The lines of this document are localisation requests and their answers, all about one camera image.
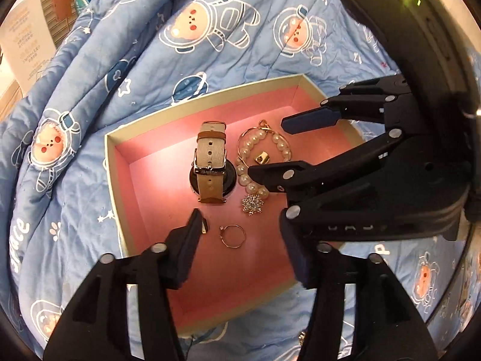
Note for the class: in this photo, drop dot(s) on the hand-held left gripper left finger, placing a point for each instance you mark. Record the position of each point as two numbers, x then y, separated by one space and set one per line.
188 255

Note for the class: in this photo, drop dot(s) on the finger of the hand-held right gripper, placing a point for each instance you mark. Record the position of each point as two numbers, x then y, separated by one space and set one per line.
308 120
274 175

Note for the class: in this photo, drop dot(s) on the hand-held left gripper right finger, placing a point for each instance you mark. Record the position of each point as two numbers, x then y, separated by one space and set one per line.
298 259

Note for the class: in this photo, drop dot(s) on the small gold cube charm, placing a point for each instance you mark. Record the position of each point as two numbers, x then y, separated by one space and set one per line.
260 157

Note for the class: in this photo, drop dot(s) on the small gold stud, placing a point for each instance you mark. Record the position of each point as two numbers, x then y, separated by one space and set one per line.
204 226

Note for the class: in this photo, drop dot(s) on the gold snowflake brooch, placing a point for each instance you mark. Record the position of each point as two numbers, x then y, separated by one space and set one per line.
253 203

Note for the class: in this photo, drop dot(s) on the pale green box pink inside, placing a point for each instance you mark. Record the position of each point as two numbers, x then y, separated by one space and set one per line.
158 195

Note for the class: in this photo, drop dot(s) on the blue astronaut bear printed blanket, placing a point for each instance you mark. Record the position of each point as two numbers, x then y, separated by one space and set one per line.
75 158

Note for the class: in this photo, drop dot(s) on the tall white carton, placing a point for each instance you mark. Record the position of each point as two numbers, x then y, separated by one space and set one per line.
26 45

